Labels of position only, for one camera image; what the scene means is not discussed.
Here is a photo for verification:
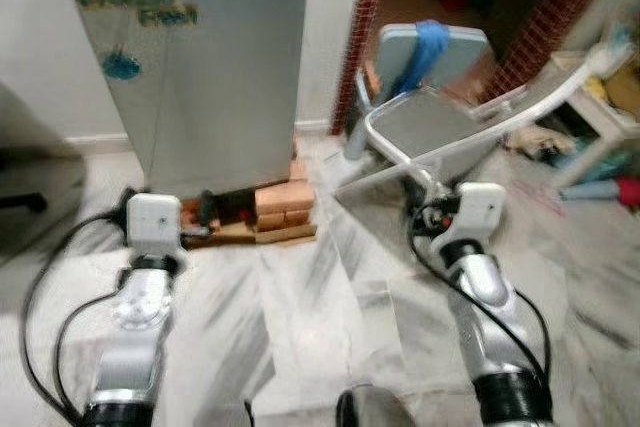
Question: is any blue fridge magnet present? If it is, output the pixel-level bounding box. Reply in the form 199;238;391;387
100;45;144;82

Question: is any silver fridge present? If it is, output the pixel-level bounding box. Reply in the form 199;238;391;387
53;0;313;199

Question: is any wooden plank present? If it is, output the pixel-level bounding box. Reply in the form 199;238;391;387
185;223;319;248

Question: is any red brick stack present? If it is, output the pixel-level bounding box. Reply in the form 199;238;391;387
180;152;319;238

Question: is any pale blue plastic chair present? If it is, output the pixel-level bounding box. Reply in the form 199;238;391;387
335;22;633;210

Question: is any red and blue bundle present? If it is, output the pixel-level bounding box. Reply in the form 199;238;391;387
560;174;640;211

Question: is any blue cloth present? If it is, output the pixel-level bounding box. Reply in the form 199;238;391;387
400;20;448;93

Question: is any white cluttered shelf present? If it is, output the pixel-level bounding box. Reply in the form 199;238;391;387
545;22;640;190

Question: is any silver left robot leg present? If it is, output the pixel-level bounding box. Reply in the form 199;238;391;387
190;397;257;427

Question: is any silver robot leg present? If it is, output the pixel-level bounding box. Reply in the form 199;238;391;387
190;397;257;427
335;385;417;427

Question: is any silver right robot leg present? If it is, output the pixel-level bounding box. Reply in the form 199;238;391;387
335;385;417;427

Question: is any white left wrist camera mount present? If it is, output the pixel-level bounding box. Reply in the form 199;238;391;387
127;192;187;258

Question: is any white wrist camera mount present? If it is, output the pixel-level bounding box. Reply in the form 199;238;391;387
127;192;187;258
455;183;509;246

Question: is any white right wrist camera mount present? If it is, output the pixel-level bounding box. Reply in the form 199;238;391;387
455;183;509;246

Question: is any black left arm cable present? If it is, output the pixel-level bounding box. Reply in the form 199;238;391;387
20;209;136;424

